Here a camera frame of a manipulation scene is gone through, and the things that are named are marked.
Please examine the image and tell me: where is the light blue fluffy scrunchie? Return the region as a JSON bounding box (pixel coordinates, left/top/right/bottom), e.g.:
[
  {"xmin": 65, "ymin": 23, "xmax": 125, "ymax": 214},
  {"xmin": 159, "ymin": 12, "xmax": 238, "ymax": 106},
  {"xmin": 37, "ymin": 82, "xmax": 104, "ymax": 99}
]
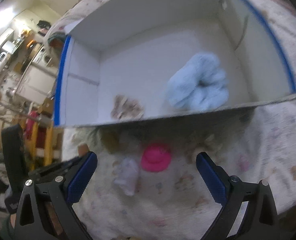
[{"xmin": 166, "ymin": 53, "xmax": 229, "ymax": 112}]

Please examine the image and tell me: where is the pink round toy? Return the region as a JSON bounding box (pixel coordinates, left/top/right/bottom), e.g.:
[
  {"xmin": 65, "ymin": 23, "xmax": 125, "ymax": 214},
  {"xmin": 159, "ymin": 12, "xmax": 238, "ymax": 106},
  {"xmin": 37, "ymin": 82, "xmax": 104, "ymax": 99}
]
[{"xmin": 140, "ymin": 143, "xmax": 172, "ymax": 172}]

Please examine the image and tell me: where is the person's left hand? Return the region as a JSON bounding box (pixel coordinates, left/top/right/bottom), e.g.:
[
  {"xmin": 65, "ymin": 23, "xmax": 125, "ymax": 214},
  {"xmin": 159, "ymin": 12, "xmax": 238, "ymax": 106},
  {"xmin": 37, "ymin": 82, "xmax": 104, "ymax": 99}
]
[{"xmin": 9, "ymin": 213, "xmax": 16, "ymax": 229}]

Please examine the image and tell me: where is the beige lace scrunchie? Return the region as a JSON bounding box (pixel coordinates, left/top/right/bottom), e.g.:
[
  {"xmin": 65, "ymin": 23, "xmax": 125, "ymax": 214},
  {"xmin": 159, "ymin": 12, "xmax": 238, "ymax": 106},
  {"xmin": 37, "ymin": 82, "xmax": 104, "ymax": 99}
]
[{"xmin": 110, "ymin": 95, "xmax": 144, "ymax": 120}]

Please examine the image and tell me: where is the patterned white bed sheet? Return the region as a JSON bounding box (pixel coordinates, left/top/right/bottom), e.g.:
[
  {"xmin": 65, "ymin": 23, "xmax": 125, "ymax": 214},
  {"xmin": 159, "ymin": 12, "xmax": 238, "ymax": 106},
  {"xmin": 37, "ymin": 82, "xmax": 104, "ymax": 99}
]
[{"xmin": 50, "ymin": 0, "xmax": 296, "ymax": 239}]

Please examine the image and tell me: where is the cream lace scrunchie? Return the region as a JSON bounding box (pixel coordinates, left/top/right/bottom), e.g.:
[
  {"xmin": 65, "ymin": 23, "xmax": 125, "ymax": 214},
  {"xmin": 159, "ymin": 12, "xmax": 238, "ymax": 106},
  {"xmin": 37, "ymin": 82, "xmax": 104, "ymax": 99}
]
[{"xmin": 184, "ymin": 133, "xmax": 226, "ymax": 164}]

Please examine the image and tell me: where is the blue white cardboard box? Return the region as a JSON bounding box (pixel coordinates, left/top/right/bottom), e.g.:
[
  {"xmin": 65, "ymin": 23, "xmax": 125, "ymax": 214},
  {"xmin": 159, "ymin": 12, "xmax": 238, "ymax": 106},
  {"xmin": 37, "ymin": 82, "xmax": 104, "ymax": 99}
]
[{"xmin": 54, "ymin": 0, "xmax": 296, "ymax": 127}]

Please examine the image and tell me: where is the white kitchen cabinet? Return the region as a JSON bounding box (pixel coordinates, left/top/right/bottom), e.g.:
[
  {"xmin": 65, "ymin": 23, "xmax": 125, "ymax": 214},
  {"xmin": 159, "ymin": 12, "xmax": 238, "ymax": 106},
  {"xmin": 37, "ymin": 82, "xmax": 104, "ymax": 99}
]
[{"xmin": 15, "ymin": 64, "xmax": 56, "ymax": 105}]

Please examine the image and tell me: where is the white washing machine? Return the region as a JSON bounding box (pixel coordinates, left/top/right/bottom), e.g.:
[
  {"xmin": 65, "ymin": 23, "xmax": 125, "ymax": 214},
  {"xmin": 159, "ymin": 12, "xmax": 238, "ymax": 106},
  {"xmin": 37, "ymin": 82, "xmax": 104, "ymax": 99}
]
[{"xmin": 27, "ymin": 46, "xmax": 58, "ymax": 79}]

